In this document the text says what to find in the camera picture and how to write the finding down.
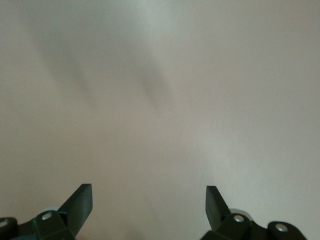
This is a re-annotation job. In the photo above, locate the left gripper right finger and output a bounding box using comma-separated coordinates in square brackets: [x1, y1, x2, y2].
[201, 185, 308, 240]

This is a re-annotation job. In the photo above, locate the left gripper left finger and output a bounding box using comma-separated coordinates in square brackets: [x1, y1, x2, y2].
[0, 183, 94, 240]

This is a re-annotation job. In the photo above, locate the brown table mat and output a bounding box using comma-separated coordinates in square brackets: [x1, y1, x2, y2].
[0, 0, 320, 240]

